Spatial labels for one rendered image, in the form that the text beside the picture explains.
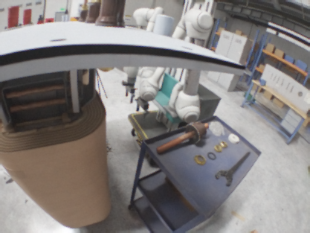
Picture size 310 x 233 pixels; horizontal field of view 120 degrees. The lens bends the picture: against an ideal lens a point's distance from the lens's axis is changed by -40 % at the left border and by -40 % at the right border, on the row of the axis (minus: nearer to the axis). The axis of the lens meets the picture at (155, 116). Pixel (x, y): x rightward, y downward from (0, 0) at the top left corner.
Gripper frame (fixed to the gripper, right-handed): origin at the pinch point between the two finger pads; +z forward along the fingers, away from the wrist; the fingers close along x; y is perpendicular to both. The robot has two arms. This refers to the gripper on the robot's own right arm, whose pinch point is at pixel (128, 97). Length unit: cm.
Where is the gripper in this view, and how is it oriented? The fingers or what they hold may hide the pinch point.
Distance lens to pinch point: 147.5
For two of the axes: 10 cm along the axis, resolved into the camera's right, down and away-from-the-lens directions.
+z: -2.0, 8.1, 5.5
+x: -4.9, -5.7, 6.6
